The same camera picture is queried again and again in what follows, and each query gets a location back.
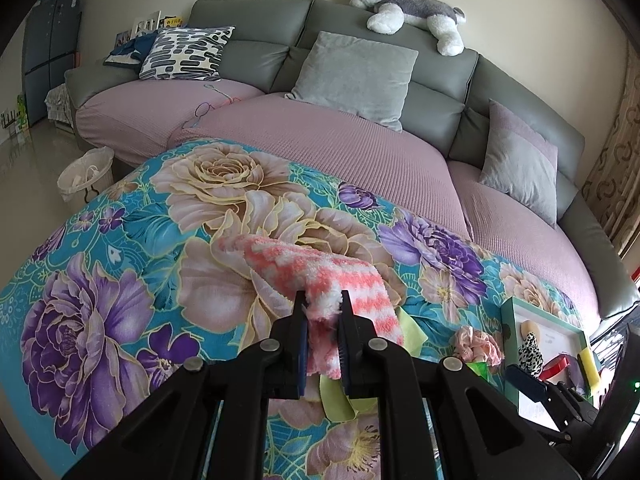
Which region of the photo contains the grey middle cushion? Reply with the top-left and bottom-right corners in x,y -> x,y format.
285,32 -> 419,131

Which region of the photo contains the teal white storage box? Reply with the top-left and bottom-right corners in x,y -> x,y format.
501,297 -> 590,430

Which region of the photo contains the grey white plush dog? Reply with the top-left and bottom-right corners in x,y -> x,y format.
349,0 -> 466,56

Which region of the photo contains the grey pink right cushion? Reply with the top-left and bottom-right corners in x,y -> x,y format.
480,100 -> 558,226

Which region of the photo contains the pink white scrunchie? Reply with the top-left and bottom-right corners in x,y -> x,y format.
454,325 -> 504,367

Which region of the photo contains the pink white striped fuzzy sock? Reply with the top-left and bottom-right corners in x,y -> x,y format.
212,234 -> 404,379

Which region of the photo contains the black white spotted scrunchie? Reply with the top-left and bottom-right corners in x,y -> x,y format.
518,332 -> 544,377

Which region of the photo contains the floral teal blanket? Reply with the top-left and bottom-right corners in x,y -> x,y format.
1,141 -> 579,474

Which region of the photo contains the dark blue cushion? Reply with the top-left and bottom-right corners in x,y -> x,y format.
103,30 -> 157,70

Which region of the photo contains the light green cloth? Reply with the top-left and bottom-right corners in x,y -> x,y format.
318,308 -> 426,422

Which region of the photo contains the patterned curtain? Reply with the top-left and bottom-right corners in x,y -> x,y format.
580,74 -> 640,261

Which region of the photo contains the black white patterned cushion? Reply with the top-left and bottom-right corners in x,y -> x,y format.
139,26 -> 234,81

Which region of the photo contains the dark cabinet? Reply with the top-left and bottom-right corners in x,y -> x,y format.
22,0 -> 81,127

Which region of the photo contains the green tissue pack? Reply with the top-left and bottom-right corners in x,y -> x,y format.
466,362 -> 490,380

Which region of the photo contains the grey sofa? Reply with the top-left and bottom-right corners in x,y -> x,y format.
65,0 -> 639,325

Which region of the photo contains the beige round powder puff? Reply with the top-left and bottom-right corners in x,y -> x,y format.
520,320 -> 540,342

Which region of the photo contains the white waste basket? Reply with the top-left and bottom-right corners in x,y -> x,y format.
56,146 -> 114,211

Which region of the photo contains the pink sofa seat cover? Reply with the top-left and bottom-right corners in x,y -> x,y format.
75,79 -> 600,332

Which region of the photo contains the yellow sponge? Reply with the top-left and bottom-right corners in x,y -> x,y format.
578,347 -> 600,391

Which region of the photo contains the purple sponge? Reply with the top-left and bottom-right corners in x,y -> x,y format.
566,356 -> 587,394

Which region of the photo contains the red tape roll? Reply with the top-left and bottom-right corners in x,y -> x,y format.
538,353 -> 577,382

